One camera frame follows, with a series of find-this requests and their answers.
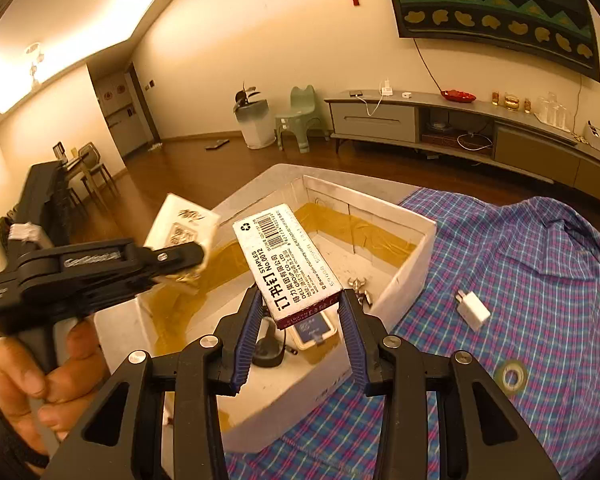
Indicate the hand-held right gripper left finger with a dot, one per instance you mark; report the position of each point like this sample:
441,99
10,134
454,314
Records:
250,330

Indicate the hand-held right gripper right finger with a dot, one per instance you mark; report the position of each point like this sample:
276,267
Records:
352,330

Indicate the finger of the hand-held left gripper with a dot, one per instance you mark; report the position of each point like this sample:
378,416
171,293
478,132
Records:
180,257

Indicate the white printed box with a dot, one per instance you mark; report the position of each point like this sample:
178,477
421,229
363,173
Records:
185,220

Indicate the red white staples box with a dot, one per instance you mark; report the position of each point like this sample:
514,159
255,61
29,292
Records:
285,265

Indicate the white foam box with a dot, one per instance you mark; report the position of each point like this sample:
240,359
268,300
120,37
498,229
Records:
405,240

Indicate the person's left hand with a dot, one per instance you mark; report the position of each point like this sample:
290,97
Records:
80,355

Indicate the black round item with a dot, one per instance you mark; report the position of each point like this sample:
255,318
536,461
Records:
267,355

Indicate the small tan box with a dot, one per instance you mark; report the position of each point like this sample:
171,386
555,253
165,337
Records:
312,327

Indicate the black piano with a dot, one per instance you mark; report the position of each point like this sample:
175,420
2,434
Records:
40,195

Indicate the dark flat object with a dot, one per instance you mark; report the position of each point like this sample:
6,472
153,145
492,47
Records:
217,144

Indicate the white charger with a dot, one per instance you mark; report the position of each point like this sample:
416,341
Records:
472,311

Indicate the dining chair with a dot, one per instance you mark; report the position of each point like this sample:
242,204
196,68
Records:
95,165
62,152

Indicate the white bin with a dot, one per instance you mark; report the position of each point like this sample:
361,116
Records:
252,125

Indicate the clear tape roll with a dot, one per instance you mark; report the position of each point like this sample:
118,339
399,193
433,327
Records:
499,375

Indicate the dark potted plant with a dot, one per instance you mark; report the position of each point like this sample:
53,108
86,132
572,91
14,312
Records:
245,95

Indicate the plaid shirt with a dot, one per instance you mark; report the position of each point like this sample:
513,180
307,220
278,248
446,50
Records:
530,270

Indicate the green plastic chair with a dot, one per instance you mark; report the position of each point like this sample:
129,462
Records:
302,105

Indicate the grey tv cabinet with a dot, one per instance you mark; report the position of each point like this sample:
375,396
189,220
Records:
375,120

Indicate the ceiling lamp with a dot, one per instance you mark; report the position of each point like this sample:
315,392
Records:
34,52

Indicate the white router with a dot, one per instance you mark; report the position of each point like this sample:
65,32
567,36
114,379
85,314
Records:
387,87

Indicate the red dish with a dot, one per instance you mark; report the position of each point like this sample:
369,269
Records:
457,95

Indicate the amber glass bottles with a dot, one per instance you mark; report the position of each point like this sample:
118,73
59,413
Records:
511,101

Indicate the clear drinking glasses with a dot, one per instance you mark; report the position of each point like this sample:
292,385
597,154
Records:
552,110

